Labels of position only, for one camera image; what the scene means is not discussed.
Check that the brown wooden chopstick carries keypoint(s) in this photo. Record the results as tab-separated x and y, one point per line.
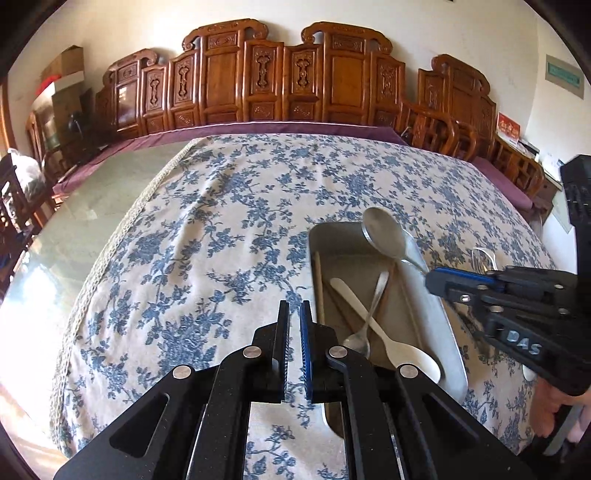
342	308

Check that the small metal spoon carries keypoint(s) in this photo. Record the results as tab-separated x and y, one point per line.
358	344

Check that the white plastic spoon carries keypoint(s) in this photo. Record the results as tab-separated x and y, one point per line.
415	360

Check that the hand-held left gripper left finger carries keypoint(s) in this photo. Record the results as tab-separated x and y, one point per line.
277	355

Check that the grey wall panel green label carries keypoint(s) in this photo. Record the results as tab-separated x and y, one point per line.
563	74

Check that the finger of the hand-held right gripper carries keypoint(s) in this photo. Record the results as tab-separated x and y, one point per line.
466	274
455	290

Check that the cardboard box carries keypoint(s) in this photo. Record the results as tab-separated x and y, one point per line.
62	62

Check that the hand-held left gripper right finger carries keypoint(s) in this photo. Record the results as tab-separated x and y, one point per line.
305	355

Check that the blue floral tablecloth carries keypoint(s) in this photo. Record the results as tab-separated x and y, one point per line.
207	230

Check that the wooden side table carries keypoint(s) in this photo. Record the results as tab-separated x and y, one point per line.
549	184

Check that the black desk lamp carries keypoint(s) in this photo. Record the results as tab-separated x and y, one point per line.
75	124

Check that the dark wooden chair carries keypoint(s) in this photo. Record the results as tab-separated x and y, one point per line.
16	203

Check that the rectangular metal tray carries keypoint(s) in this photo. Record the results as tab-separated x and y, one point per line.
351	263

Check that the white plastic bag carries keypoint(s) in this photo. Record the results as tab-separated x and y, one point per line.
25	170

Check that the carved wooden armchair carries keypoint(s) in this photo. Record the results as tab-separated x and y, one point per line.
457	97

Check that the carved wooden sofa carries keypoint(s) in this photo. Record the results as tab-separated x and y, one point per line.
221	78

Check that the purple sofa cushion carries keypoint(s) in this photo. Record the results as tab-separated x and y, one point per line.
115	150

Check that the purple armchair cushion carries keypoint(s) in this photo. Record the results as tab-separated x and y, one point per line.
505	182

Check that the red box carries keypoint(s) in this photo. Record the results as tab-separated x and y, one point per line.
508	127

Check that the person's right hand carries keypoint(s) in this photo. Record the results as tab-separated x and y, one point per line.
542	408

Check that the large metal spoon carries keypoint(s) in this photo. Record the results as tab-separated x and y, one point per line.
383	230

